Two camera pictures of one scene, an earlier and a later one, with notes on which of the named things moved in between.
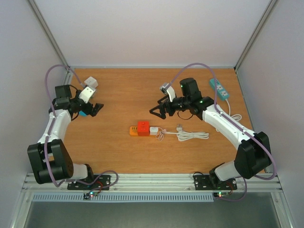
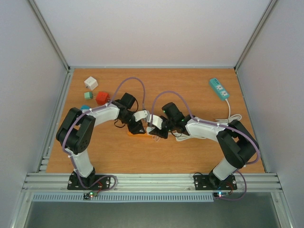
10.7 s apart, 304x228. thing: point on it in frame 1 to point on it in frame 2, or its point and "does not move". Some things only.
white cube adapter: x=91 y=82 does not move
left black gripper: x=95 y=110 to x=134 y=130
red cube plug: x=143 y=128 to x=102 y=98
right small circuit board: x=221 y=194 does not move
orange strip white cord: x=185 y=136 does not move
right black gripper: x=162 y=111 to x=156 y=131
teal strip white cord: x=235 y=117 does not move
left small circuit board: x=87 y=195 does not move
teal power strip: x=222 y=92 does not move
